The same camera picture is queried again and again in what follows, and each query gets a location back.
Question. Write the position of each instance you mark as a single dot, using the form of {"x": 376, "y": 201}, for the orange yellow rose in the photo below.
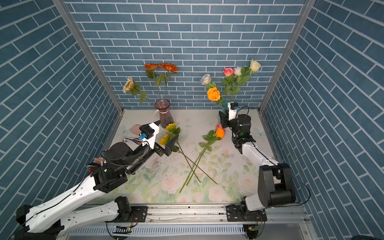
{"x": 215, "y": 96}

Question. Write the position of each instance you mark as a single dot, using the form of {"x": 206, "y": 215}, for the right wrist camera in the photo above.
{"x": 232, "y": 109}

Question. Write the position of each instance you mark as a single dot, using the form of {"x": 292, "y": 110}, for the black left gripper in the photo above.
{"x": 166, "y": 151}

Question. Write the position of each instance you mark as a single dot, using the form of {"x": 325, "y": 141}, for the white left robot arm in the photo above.
{"x": 61, "y": 215}

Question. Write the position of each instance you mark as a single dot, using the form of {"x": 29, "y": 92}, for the cream white rose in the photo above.
{"x": 246, "y": 73}

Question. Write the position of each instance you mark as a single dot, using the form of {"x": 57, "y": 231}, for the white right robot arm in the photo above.
{"x": 275, "y": 185}

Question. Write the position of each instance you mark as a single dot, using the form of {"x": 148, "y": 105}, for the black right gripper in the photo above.
{"x": 224, "y": 122}

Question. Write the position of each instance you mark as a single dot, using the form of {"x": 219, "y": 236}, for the floral table mat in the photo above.
{"x": 223, "y": 176}

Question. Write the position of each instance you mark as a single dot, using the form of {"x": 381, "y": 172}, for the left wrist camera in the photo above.
{"x": 148, "y": 135}

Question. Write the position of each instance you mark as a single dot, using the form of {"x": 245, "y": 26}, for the yellow sunflower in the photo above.
{"x": 174, "y": 129}
{"x": 166, "y": 138}

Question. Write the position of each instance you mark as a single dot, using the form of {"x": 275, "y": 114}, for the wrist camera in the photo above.
{"x": 148, "y": 135}
{"x": 232, "y": 109}

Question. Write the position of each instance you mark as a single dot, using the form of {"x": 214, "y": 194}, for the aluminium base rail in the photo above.
{"x": 223, "y": 221}

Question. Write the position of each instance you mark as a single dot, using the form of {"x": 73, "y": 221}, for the pink rose tall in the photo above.
{"x": 229, "y": 82}

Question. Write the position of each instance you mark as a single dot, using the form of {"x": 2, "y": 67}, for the glue stick package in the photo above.
{"x": 128, "y": 141}

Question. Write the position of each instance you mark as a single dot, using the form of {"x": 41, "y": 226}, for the orange gerbera flower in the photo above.
{"x": 169, "y": 70}
{"x": 151, "y": 72}

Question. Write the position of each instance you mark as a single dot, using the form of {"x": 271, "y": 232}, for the blue glass vase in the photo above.
{"x": 224, "y": 107}

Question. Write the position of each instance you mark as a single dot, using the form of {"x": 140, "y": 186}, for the beige gerbera flower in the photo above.
{"x": 134, "y": 89}

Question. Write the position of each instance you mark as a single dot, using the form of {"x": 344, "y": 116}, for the purple glass vase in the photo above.
{"x": 166, "y": 118}

